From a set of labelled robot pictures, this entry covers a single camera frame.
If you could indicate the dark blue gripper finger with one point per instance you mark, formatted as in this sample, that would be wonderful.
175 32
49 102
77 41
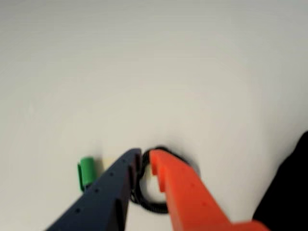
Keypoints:
101 202

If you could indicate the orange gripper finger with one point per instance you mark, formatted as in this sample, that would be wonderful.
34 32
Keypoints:
190 199

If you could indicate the black bag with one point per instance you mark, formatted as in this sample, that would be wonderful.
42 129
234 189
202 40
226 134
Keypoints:
288 190

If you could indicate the black marker green cap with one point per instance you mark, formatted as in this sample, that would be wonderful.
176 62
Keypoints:
86 170

